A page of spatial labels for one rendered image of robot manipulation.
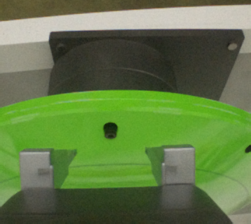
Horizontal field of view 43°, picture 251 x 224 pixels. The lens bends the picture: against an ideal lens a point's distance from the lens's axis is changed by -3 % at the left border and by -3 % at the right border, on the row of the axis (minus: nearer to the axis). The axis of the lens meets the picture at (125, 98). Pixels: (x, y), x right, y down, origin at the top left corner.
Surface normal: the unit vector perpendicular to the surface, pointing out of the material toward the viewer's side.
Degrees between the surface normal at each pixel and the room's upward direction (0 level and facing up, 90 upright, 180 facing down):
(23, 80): 0
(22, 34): 90
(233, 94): 0
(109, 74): 90
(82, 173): 21
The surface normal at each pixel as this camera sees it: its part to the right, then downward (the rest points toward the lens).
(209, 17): -0.06, -0.56
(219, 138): 0.22, 0.54
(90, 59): -0.29, -0.53
